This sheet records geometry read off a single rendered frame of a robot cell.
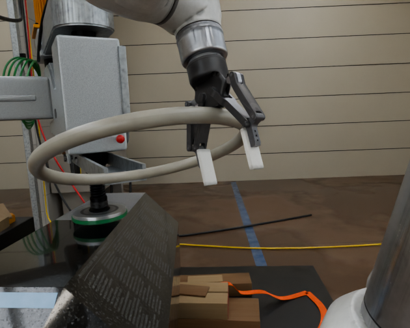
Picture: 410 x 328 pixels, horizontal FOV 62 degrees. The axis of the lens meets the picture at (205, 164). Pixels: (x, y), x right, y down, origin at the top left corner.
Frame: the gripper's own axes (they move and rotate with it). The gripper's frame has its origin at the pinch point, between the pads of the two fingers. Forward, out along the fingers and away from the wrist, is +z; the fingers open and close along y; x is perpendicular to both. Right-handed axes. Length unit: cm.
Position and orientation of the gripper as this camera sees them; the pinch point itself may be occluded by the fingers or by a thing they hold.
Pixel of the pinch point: (230, 167)
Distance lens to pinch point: 60.2
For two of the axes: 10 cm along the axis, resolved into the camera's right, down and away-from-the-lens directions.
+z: 2.1, 9.6, -1.7
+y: -6.4, 2.7, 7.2
